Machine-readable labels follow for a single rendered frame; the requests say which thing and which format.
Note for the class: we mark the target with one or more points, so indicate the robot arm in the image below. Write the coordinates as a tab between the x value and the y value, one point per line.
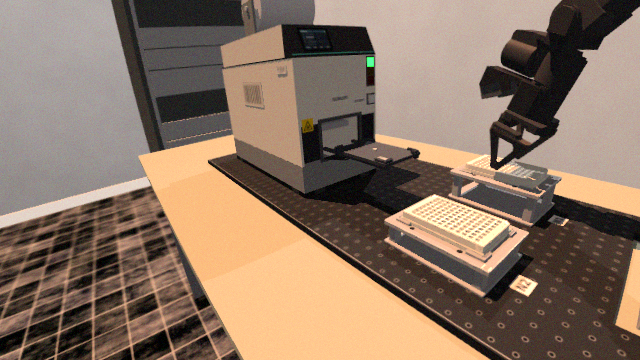
555	68

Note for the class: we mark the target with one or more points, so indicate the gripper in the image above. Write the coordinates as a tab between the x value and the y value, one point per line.
541	117

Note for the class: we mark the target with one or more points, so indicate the cream label with n2 text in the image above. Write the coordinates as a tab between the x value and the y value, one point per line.
523	285

